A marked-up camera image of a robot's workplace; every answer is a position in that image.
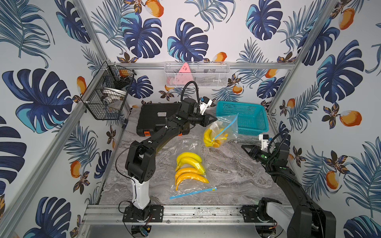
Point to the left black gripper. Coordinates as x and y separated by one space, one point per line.
203 119

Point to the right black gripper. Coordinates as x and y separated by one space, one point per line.
254 151

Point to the clear zip-top bag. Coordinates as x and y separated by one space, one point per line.
225 124
162 184

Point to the yellow banana bunch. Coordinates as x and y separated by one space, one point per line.
189 166
210 141

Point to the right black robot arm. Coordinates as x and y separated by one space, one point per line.
308 220

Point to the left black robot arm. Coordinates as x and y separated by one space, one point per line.
141 163

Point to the yellow banana bunch on table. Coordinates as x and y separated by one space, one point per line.
189 166

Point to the clear zip-top bag on table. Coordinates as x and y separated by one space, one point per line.
162 184

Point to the teal plastic basket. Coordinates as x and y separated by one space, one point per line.
252 118

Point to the pink triangular item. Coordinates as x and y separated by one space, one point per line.
184 75

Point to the black plastic tool case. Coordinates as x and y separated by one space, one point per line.
154 116

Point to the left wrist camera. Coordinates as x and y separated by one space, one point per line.
204 104

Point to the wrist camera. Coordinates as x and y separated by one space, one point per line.
264 138
204 104

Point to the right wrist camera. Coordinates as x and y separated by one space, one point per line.
264 138

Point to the white wire wall basket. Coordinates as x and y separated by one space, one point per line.
205 74

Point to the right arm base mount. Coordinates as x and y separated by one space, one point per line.
258 213

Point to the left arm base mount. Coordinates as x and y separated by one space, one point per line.
143 212

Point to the black wire basket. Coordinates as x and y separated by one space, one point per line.
108 92

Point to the aluminium front rail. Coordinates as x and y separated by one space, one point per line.
185 215

